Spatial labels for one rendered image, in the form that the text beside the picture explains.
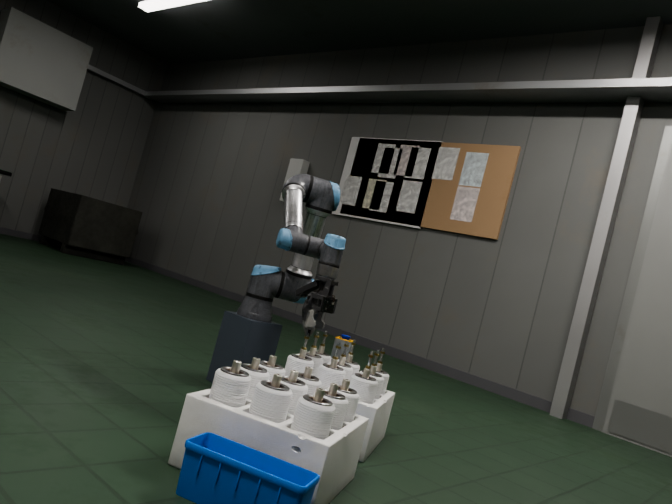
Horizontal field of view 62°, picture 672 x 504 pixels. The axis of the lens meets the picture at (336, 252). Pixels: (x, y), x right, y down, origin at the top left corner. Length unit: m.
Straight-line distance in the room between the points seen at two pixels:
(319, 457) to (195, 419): 0.33
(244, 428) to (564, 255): 3.51
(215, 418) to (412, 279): 3.78
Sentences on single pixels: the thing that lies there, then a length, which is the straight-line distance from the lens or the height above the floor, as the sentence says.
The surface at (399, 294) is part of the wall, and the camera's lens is 5.13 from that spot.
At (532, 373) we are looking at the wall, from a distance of 4.56.
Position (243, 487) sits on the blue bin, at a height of 0.07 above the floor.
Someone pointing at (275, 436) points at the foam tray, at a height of 0.16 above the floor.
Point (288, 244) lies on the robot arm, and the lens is 2.02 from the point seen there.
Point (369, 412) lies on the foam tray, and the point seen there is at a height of 0.16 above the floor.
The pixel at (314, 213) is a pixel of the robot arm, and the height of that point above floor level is 0.79.
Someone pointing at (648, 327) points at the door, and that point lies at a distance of 4.33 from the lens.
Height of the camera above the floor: 0.56
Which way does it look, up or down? 2 degrees up
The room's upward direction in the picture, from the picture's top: 15 degrees clockwise
